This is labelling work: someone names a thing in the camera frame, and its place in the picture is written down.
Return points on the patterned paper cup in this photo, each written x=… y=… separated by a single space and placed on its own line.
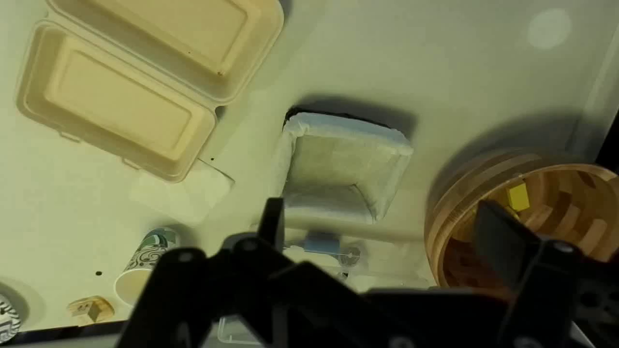
x=134 y=277

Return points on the white paper napkin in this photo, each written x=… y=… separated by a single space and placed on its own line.
x=186 y=202

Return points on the beige clamshell take-away food box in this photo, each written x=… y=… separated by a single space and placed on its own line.
x=143 y=80

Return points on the yellow sponge piece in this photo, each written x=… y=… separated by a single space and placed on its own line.
x=518 y=198

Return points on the small patterned ceramic dish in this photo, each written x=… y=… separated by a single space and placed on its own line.
x=10 y=319

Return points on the round wooden bowl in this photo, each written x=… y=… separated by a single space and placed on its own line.
x=569 y=202

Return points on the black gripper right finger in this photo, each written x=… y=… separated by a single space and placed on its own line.
x=540 y=273

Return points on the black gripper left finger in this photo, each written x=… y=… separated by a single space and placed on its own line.
x=250 y=279

